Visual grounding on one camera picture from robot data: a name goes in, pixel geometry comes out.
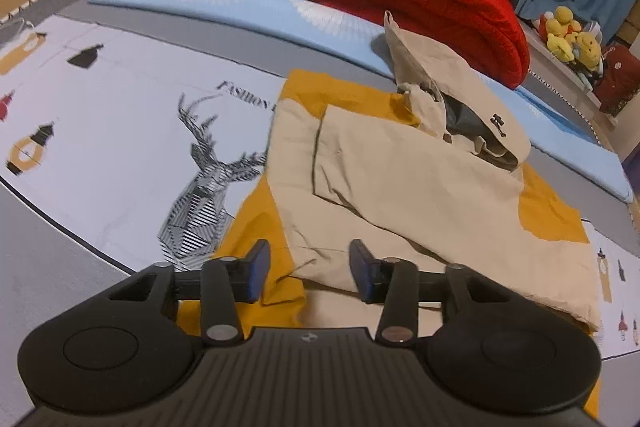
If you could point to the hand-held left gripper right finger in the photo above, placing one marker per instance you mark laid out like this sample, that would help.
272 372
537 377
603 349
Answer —
361 274

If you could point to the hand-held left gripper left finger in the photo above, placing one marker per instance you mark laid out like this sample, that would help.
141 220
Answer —
259 272

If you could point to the beige and yellow jacket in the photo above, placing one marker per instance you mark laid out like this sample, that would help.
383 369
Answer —
400 187

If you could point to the printed white bed sheet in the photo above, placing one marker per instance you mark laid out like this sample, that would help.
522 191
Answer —
125 107

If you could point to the light blue mat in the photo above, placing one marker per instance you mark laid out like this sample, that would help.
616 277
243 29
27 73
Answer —
200 2

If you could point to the yellow plush toy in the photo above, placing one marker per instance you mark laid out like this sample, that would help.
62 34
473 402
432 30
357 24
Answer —
589 48
561 24

